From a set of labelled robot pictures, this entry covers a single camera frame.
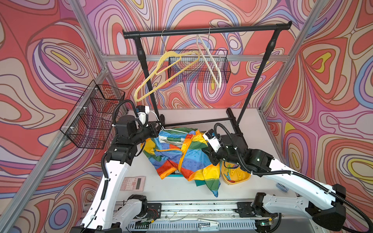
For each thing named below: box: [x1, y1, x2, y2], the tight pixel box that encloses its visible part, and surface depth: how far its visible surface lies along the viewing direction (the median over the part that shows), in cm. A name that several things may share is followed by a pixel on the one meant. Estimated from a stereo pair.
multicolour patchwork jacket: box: [140, 127, 221, 198], surface depth 72 cm
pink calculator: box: [119, 175, 147, 192], surface depth 83 cm
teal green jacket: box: [194, 179, 206, 187], surface depth 73 cm
